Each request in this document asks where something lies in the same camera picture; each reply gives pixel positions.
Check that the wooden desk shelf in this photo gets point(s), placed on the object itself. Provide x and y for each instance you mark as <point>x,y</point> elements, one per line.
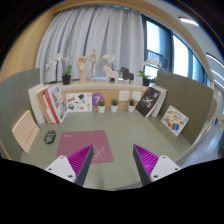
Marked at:
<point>100,87</point>

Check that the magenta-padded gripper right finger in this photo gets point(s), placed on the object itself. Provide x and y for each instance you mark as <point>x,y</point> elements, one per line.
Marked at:
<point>163,166</point>

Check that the white photo-cover book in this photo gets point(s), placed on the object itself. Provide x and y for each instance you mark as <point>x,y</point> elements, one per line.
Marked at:
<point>58,101</point>

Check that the grey curtain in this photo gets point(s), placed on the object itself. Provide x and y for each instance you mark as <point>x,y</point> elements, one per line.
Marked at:
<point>93,30</point>

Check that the dark-framed window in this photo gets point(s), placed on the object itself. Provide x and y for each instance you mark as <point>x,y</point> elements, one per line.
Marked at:
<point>156,40</point>

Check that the small white card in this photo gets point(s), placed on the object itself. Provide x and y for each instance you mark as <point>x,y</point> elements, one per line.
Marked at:
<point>124,95</point>
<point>137,95</point>

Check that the green desk divider panel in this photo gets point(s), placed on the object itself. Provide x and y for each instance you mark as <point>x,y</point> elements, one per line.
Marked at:
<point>186,93</point>
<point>16,90</point>

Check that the black wooden horse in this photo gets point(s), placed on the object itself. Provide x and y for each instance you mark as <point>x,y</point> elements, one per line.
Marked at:
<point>127,74</point>

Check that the dark grey computer mouse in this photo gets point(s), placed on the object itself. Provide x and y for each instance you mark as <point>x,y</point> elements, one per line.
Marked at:
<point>50,137</point>

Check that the white book with red band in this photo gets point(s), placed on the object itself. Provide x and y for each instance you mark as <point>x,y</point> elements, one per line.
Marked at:
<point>46,106</point>

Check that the pink wooden horse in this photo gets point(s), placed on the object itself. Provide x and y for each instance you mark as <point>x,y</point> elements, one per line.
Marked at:
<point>110,73</point>

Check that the beige paperback book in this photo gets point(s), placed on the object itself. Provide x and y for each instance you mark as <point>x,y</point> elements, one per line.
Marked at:
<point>25,131</point>

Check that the ceiling lights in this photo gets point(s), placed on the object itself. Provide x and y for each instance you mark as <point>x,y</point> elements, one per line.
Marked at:
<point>188,21</point>

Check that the white orchid in black pot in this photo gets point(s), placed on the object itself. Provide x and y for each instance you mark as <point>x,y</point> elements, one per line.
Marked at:
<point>66,79</point>
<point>146,81</point>
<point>109,58</point>

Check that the pink mouse pad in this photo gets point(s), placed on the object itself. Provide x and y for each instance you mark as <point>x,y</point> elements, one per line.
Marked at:
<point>83,141</point>

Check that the wooden artist mannequin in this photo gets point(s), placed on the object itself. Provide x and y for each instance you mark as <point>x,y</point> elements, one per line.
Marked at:
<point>94,61</point>

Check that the white sticker sheet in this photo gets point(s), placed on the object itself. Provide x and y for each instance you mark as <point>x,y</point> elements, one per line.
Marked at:
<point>79,102</point>

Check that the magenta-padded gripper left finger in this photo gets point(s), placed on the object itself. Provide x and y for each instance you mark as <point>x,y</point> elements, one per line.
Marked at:
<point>60,166</point>

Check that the black cover book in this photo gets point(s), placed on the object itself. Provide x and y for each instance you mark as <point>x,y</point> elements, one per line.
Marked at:
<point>148,100</point>

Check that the colourful sticker card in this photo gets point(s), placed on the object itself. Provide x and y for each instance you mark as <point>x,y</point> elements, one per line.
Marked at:
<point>175,120</point>

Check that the thick white book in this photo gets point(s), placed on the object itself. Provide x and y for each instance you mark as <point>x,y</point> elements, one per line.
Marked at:
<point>33,103</point>
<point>39,110</point>

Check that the purple round number sign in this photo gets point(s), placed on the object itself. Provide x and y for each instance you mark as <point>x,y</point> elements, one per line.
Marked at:
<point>97,98</point>

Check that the brown kraft book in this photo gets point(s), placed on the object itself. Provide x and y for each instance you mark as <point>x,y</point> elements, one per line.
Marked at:
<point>42,105</point>

